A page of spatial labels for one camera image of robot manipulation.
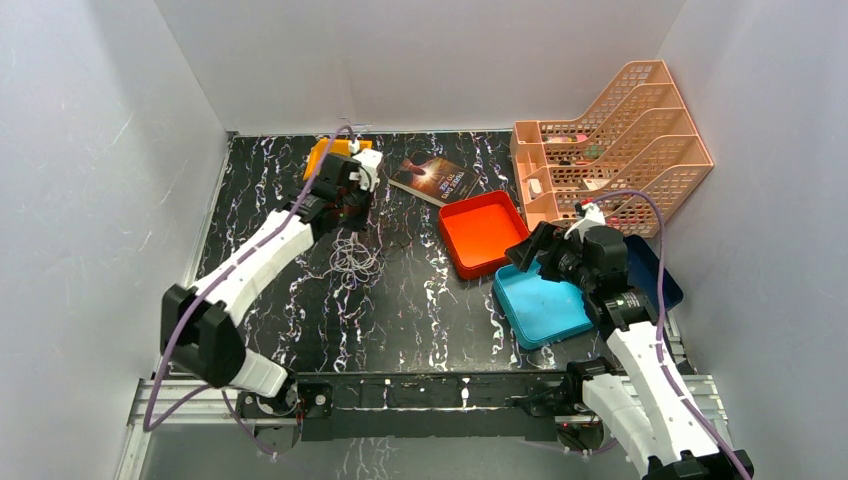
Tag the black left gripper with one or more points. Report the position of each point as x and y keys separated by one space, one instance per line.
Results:
x=356 y=208

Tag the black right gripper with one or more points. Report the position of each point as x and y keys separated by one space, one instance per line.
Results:
x=545 y=238

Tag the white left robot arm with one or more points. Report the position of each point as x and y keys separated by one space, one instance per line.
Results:
x=199 y=323

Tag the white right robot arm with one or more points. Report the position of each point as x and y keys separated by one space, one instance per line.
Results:
x=662 y=430

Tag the orange square tray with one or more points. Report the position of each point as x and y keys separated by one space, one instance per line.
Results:
x=477 y=231

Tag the light blue square tray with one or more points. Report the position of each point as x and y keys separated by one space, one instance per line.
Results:
x=539 y=312

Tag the dark paperback book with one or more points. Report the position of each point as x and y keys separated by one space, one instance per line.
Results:
x=434 y=179

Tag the dark blue square tray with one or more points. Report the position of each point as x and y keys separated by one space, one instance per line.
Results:
x=643 y=268

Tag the peach plastic file organizer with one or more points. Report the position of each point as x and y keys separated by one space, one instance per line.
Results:
x=637 y=135

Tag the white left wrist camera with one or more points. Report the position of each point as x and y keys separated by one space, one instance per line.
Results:
x=370 y=162

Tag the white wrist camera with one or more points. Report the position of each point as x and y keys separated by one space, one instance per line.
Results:
x=589 y=215
x=370 y=162

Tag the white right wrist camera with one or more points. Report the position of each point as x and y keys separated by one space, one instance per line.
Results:
x=589 y=215

